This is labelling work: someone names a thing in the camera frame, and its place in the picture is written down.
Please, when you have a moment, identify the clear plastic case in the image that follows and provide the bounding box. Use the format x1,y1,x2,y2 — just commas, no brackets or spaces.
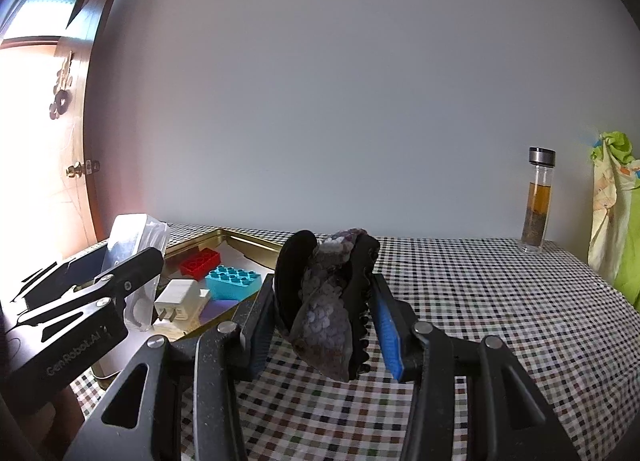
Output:
102,214,169,331

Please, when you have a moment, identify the white charger plug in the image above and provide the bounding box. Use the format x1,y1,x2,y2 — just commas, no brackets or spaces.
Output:
154,279,210,322

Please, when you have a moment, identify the purple block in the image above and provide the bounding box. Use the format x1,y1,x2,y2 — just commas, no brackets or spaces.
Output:
198,299,239,325

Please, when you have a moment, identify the red toy brick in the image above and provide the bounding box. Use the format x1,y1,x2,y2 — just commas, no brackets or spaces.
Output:
179,247,221,281

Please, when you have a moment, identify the brass door knob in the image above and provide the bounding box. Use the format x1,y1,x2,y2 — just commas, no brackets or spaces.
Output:
65,160,101,178

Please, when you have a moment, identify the wooden door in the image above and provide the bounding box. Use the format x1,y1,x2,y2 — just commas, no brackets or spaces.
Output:
1,0,114,268

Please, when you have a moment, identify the teal toy brick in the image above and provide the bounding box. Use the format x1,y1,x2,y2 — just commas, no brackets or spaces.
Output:
205,265,262,301

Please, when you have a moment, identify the glass tea bottle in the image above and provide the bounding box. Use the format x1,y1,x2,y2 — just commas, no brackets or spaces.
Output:
521,147,555,252

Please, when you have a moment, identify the white paper tin liner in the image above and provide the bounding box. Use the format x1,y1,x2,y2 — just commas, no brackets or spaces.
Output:
152,243,273,341

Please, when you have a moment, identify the green patterned cloth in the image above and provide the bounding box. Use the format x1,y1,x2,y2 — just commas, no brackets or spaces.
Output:
588,130,640,308

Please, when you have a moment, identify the gold metal tin box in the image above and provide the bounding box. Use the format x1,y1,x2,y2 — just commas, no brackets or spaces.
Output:
91,222,288,389

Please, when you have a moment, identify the checkered tablecloth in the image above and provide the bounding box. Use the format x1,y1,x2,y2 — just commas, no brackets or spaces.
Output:
69,222,640,461

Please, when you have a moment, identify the door hanging ornament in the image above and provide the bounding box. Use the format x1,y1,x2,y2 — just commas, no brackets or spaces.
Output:
49,51,74,120

